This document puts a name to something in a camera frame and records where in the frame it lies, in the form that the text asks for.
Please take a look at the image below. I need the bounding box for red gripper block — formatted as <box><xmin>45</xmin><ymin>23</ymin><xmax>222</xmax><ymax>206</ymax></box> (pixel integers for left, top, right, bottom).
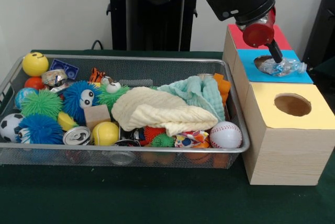
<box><xmin>242</xmin><ymin>6</ymin><xmax>284</xmax><ymax>64</ymax></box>

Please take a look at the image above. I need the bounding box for crushed clear plastic bottle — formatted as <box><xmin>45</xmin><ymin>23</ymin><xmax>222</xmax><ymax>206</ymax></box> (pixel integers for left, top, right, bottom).
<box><xmin>258</xmin><ymin>57</ymin><xmax>308</xmax><ymax>77</ymax></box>

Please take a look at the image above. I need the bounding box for mint waffle cloth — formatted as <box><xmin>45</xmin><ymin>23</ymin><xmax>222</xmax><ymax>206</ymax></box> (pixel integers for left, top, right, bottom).
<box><xmin>157</xmin><ymin>75</ymin><xmax>226</xmax><ymax>122</ymax></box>

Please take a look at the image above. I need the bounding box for cream waffle cloth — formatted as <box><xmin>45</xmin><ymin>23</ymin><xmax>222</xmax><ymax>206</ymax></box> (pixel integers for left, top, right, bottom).
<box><xmin>111</xmin><ymin>86</ymin><xmax>219</xmax><ymax>137</ymax></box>

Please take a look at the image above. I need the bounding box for blue spiky googly-eyed ball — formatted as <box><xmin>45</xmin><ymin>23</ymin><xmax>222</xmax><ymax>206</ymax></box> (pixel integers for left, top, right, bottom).
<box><xmin>15</xmin><ymin>114</ymin><xmax>64</xmax><ymax>145</ymax></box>
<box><xmin>62</xmin><ymin>80</ymin><xmax>102</xmax><ymax>125</ymax></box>

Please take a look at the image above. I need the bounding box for crushed printed soda can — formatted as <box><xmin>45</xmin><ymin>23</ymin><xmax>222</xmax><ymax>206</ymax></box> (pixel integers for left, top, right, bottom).
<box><xmin>41</xmin><ymin>69</ymin><xmax>68</xmax><ymax>88</ymax></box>

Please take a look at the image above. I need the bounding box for wooden three-hole box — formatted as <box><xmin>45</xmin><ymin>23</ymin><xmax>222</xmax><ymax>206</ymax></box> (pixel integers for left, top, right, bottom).
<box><xmin>221</xmin><ymin>24</ymin><xmax>335</xmax><ymax>186</ymax></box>

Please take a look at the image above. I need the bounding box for shallow clear mesh bin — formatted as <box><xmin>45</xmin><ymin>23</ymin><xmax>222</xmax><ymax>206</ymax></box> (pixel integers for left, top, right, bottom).
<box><xmin>0</xmin><ymin>53</ymin><xmax>251</xmax><ymax>170</ymax></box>

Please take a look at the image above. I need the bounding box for dark green tablecloth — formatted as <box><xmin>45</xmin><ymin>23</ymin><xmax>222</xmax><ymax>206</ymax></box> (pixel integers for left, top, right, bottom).
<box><xmin>0</xmin><ymin>49</ymin><xmax>335</xmax><ymax>224</ymax></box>
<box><xmin>308</xmin><ymin>57</ymin><xmax>335</xmax><ymax>80</ymax></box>

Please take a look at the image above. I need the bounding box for black floor stand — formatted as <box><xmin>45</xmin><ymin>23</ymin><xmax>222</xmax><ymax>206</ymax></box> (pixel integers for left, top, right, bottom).
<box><xmin>300</xmin><ymin>0</ymin><xmax>335</xmax><ymax>64</ymax></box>

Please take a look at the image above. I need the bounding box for white baseball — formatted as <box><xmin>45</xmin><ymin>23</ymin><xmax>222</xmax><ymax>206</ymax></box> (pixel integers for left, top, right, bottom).
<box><xmin>209</xmin><ymin>121</ymin><xmax>243</xmax><ymax>149</ymax></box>

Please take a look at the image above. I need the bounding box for yellow tennis ball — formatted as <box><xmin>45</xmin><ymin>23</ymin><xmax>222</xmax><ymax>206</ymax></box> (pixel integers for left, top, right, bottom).
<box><xmin>92</xmin><ymin>121</ymin><xmax>120</xmax><ymax>146</ymax></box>

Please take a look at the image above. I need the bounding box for silver-top soda can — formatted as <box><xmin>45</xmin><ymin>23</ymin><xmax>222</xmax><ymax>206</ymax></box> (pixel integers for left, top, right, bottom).
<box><xmin>62</xmin><ymin>126</ymin><xmax>92</xmax><ymax>146</ymax></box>

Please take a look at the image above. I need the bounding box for black-and-white soccer ball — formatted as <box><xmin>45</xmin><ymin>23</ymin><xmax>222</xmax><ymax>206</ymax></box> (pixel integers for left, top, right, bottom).
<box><xmin>0</xmin><ymin>113</ymin><xmax>24</xmax><ymax>143</ymax></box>

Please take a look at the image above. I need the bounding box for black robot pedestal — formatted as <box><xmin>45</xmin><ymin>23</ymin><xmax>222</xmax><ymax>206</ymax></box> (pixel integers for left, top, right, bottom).
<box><xmin>100</xmin><ymin>0</ymin><xmax>199</xmax><ymax>52</ymax></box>

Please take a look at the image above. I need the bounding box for black cable loop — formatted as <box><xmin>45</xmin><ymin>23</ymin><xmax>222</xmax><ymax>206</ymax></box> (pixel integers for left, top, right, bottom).
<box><xmin>91</xmin><ymin>39</ymin><xmax>112</xmax><ymax>51</ymax></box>

